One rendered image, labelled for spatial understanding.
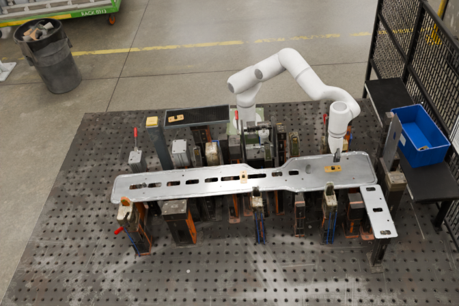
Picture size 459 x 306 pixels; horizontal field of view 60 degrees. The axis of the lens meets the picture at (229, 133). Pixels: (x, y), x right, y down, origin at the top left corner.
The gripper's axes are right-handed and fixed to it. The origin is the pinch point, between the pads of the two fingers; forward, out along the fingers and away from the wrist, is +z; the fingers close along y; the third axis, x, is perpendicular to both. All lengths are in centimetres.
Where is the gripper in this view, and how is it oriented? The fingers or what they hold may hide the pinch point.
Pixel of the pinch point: (334, 153)
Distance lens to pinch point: 204.1
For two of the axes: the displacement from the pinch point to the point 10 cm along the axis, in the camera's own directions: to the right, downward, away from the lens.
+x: 9.9, -0.9, -0.6
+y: 0.2, 7.2, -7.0
